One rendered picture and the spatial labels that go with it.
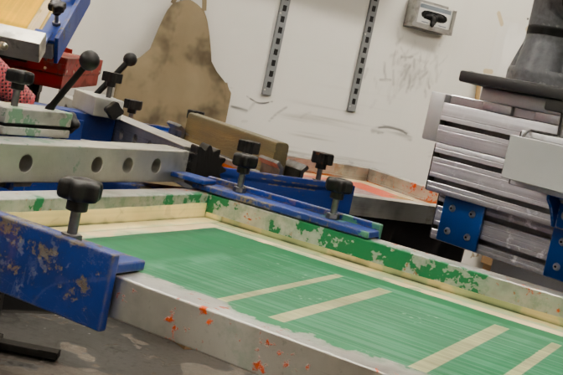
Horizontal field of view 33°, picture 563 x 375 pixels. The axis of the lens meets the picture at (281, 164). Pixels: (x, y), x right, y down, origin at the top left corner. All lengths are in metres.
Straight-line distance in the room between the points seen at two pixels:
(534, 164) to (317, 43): 3.00
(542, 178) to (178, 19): 2.74
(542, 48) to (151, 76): 2.55
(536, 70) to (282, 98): 2.80
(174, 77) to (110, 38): 0.32
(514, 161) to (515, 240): 0.23
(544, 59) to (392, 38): 3.04
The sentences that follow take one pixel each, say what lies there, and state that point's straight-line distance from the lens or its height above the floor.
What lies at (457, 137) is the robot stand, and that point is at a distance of 1.73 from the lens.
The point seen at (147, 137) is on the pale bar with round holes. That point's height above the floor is 1.03.
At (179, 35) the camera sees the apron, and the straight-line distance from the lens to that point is 4.05.
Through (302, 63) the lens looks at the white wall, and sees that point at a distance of 4.40.
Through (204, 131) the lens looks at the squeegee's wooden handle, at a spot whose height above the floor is 1.03.
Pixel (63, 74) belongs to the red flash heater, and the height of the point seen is 1.06.
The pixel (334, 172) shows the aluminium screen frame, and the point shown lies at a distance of 2.44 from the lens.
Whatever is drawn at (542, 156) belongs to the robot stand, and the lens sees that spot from 1.49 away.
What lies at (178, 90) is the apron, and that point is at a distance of 4.06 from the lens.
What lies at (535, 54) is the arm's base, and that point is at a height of 1.31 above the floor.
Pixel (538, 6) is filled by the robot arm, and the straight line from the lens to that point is 1.70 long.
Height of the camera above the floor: 1.19
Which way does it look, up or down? 6 degrees down
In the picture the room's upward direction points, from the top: 12 degrees clockwise
